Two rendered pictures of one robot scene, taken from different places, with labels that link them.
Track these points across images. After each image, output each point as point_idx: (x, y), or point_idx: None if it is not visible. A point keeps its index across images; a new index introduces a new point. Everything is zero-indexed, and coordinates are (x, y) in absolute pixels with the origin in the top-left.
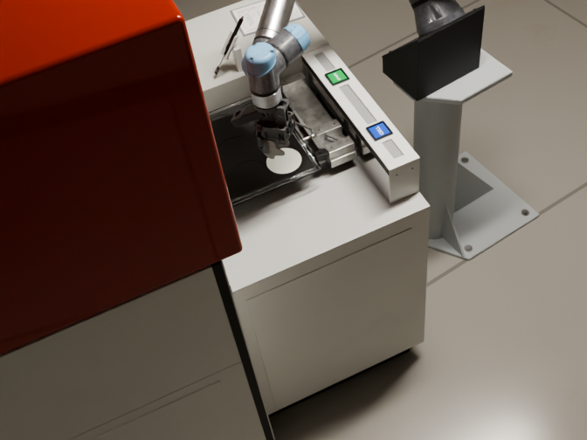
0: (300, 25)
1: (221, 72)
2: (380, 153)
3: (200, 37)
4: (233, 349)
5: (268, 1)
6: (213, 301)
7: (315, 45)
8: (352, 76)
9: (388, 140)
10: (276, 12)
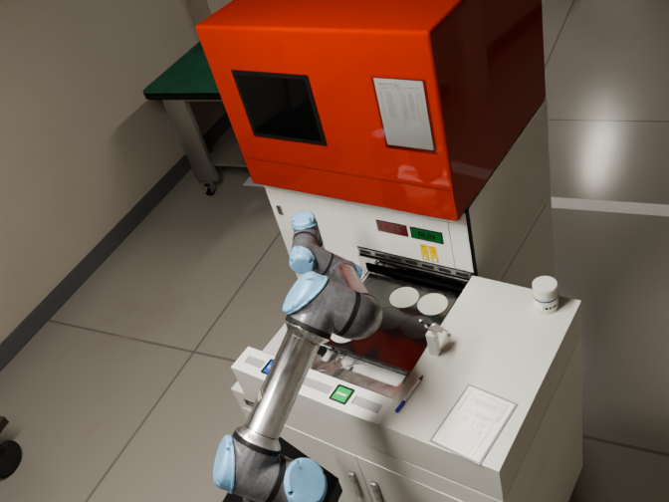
0: (295, 257)
1: (447, 340)
2: (262, 354)
3: (510, 361)
4: None
5: (353, 276)
6: None
7: (387, 413)
8: (329, 403)
9: (262, 367)
10: (340, 275)
